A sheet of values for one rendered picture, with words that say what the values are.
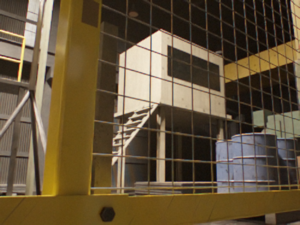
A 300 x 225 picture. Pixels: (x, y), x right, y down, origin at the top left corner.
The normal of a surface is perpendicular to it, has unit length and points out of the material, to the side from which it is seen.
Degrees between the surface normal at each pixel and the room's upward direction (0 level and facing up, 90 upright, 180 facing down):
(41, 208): 90
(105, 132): 90
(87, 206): 90
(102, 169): 90
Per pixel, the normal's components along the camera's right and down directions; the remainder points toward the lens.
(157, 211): 0.63, -0.17
